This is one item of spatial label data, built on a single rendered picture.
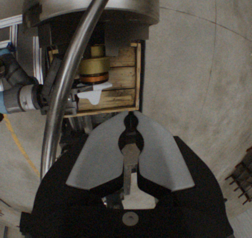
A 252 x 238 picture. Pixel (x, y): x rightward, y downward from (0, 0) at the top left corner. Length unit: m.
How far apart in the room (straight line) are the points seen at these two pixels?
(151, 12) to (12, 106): 0.40
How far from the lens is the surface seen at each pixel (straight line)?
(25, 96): 0.38
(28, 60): 1.39
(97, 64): 0.30
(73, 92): 0.31
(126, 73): 0.56
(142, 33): 0.33
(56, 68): 0.34
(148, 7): 0.23
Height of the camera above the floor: 1.42
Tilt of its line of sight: 58 degrees down
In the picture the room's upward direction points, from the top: 159 degrees clockwise
